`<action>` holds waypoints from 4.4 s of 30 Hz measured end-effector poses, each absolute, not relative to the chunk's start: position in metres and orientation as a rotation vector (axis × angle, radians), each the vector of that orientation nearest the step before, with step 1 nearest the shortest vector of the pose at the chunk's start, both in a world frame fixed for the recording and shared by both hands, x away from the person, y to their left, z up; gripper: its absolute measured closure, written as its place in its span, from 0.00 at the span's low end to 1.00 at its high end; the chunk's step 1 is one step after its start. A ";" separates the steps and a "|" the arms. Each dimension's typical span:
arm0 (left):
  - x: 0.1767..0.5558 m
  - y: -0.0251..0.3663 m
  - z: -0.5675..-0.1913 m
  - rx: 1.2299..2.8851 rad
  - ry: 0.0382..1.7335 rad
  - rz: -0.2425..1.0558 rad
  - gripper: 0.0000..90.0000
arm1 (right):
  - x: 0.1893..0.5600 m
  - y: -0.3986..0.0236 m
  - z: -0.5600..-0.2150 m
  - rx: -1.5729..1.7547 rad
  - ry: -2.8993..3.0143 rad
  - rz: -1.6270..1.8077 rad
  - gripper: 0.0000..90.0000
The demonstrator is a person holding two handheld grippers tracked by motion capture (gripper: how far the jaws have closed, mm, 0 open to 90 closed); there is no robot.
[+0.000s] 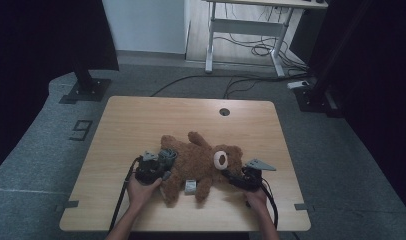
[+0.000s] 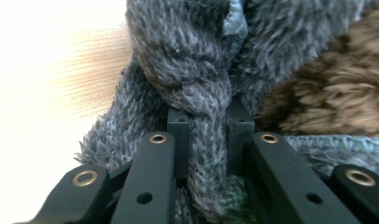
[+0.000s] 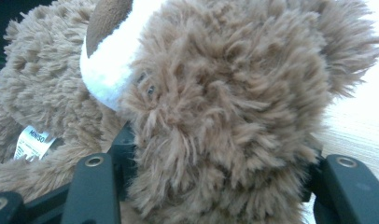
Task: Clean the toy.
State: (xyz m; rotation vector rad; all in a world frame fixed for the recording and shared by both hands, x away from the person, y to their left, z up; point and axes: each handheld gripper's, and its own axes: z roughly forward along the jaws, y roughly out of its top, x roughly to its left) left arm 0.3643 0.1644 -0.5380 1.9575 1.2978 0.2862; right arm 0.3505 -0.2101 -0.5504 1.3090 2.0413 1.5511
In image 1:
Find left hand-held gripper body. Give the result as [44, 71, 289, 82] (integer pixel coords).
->
[134, 151, 166, 186]

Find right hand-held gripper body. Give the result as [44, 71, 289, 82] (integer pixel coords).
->
[239, 158, 277, 193]

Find brown teddy bear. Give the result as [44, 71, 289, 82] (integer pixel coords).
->
[159, 131, 244, 205]

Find person's right hand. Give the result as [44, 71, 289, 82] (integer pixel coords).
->
[244, 186, 269, 213]

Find person's left hand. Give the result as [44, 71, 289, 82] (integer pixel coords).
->
[127, 173, 164, 211]

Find white power strip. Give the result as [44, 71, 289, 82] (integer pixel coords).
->
[286, 80, 310, 90]

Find black curtain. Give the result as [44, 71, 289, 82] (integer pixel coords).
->
[307, 0, 406, 219]
[0, 0, 120, 176]

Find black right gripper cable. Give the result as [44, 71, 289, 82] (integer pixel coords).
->
[257, 178, 279, 230]

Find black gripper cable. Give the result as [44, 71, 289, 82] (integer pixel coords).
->
[109, 155, 142, 233]
[257, 178, 279, 230]

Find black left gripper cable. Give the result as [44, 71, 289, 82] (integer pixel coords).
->
[109, 155, 142, 233]

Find black stand with base plate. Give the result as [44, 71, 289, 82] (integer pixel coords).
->
[292, 0, 375, 118]
[59, 61, 113, 105]

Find black floor cables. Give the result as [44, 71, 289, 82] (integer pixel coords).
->
[150, 72, 309, 100]

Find tangle of black cables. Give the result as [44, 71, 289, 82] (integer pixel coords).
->
[213, 3, 309, 73]

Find white desk frame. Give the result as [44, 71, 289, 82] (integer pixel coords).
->
[204, 0, 329, 78]

